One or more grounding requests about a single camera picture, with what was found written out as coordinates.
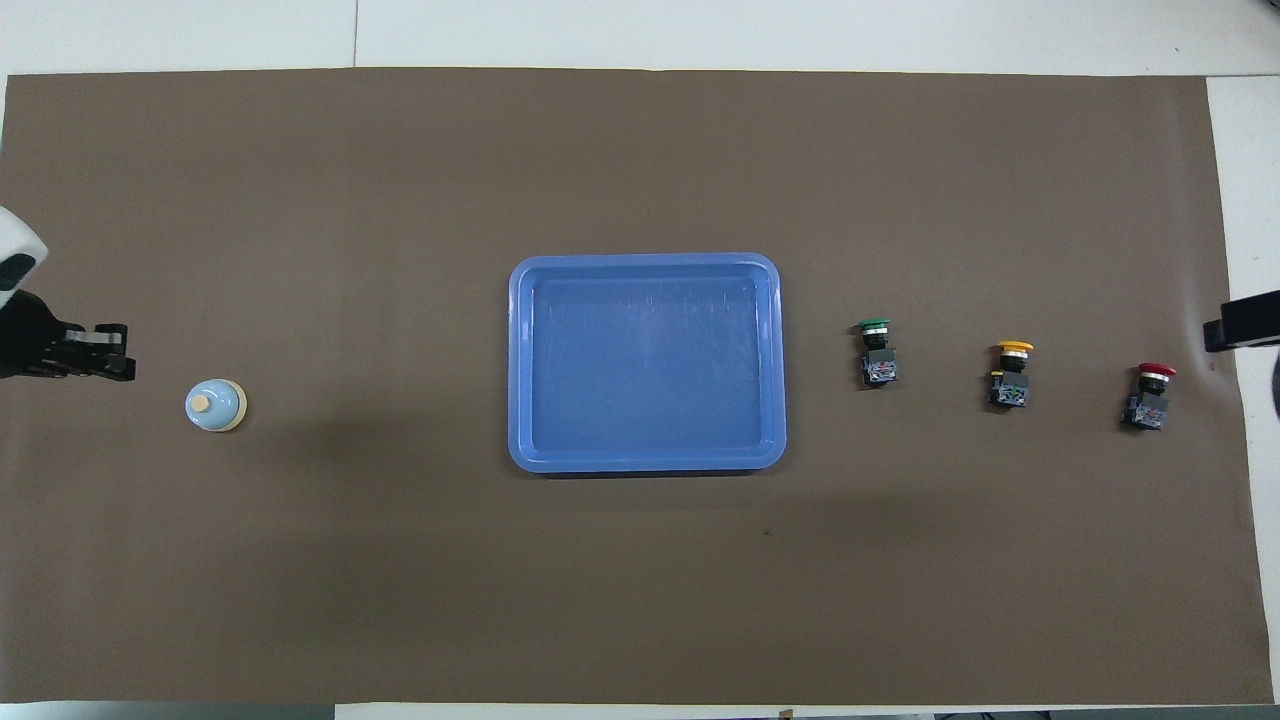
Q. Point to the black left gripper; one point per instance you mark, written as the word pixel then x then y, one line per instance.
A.
pixel 30 340

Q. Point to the red push button switch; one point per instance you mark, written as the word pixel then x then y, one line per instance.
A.
pixel 1147 405

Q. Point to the light blue desk bell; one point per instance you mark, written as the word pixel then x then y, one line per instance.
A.
pixel 215 408

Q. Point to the yellow push button switch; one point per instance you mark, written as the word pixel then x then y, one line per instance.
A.
pixel 1010 385

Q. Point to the green push button switch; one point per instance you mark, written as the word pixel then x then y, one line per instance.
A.
pixel 878 365

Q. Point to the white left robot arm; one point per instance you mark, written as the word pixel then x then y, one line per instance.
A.
pixel 15 245

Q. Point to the blue plastic tray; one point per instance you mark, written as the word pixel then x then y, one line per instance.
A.
pixel 645 360

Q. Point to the brown table mat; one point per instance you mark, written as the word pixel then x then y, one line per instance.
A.
pixel 400 200

